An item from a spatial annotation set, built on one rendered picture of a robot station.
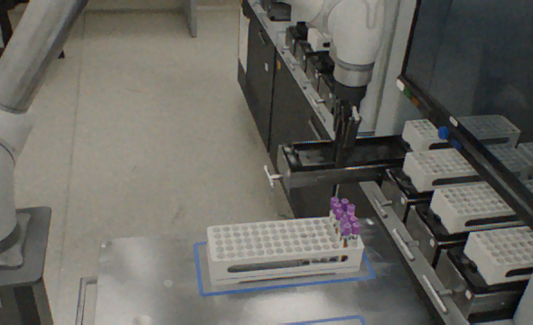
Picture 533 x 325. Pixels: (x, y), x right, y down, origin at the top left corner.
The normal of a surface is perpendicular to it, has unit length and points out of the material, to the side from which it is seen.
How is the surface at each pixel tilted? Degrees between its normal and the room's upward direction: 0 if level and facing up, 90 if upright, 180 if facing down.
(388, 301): 0
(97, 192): 0
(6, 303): 90
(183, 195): 0
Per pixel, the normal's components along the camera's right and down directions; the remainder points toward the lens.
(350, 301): 0.06, -0.83
